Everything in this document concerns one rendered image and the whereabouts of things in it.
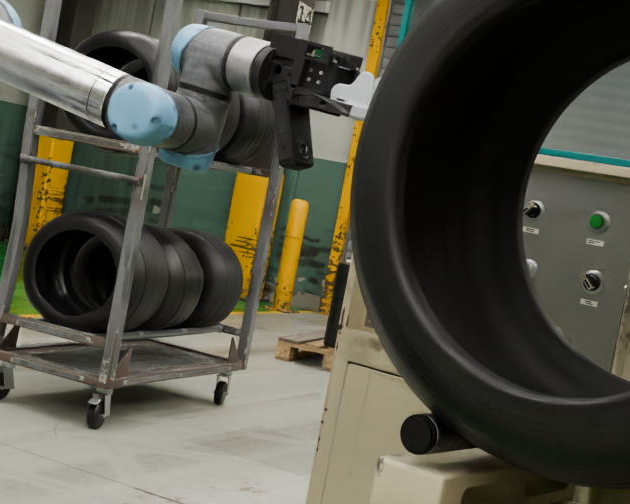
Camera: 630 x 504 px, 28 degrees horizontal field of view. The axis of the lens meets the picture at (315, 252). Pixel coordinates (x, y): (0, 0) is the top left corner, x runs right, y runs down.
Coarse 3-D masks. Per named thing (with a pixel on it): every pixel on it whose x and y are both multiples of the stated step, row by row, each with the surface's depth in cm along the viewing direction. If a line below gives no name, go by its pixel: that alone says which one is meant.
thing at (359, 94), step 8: (368, 72) 153; (360, 80) 153; (368, 80) 152; (336, 88) 155; (344, 88) 154; (352, 88) 154; (360, 88) 153; (368, 88) 152; (336, 96) 155; (344, 96) 154; (352, 96) 154; (360, 96) 153; (368, 96) 152; (352, 104) 153; (360, 104) 153; (368, 104) 152; (352, 112) 152; (360, 112) 152; (360, 120) 153
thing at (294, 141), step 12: (276, 84) 161; (276, 96) 161; (276, 108) 161; (288, 108) 160; (300, 108) 161; (276, 120) 160; (288, 120) 159; (300, 120) 161; (276, 132) 160; (288, 132) 159; (300, 132) 160; (288, 144) 159; (300, 144) 160; (288, 156) 159; (300, 156) 159; (312, 156) 162; (288, 168) 160; (300, 168) 161
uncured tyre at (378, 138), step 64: (448, 0) 135; (512, 0) 129; (576, 0) 152; (448, 64) 135; (512, 64) 158; (576, 64) 156; (384, 128) 138; (448, 128) 157; (512, 128) 160; (384, 192) 137; (448, 192) 161; (512, 192) 160; (384, 256) 137; (448, 256) 160; (512, 256) 160; (384, 320) 137; (448, 320) 154; (512, 320) 159; (448, 384) 131; (512, 384) 128; (576, 384) 153; (512, 448) 128; (576, 448) 123
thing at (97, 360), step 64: (128, 64) 566; (256, 128) 591; (64, 256) 561; (128, 256) 503; (192, 256) 568; (256, 256) 620; (0, 320) 527; (64, 320) 524; (128, 320) 521; (192, 320) 595; (0, 384) 532; (128, 384) 522
